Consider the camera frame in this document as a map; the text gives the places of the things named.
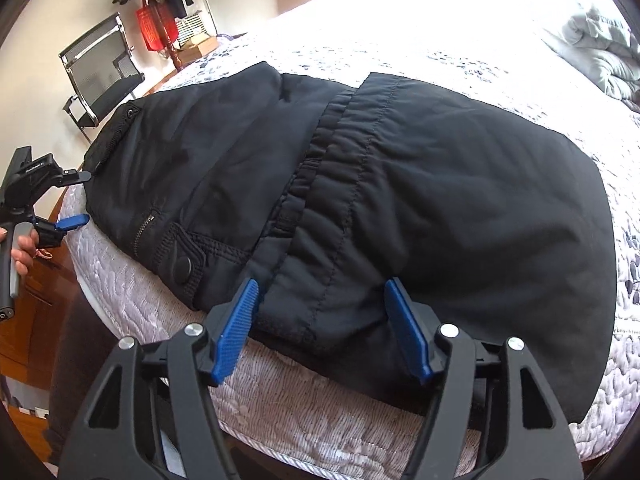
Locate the black pants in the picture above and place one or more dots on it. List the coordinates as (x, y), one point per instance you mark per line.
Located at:
(400, 185)

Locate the red hanging bag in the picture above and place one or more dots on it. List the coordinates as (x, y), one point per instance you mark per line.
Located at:
(152, 30)

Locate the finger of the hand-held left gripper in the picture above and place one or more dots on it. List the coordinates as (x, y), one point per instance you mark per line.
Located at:
(72, 222)
(75, 176)

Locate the black mesh chrome chair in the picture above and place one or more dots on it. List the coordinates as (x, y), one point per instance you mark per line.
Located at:
(95, 75)

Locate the white slatted heater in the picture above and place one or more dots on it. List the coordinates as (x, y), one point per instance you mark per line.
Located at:
(192, 27)

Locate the grey quilted bed cover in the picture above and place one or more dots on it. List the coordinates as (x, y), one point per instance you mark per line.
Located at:
(300, 410)

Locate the cardboard box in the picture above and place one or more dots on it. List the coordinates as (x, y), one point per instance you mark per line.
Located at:
(197, 50)

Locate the wooden coat rack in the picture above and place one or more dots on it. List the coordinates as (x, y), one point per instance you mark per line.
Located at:
(172, 52)

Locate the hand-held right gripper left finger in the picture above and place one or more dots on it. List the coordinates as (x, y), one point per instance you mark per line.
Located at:
(235, 330)

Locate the person's left hand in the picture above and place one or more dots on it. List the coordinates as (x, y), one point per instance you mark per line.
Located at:
(25, 257)

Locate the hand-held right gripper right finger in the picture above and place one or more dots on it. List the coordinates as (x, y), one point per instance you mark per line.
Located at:
(407, 330)

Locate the folded grey duvet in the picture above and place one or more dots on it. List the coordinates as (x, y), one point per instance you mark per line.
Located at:
(600, 45)

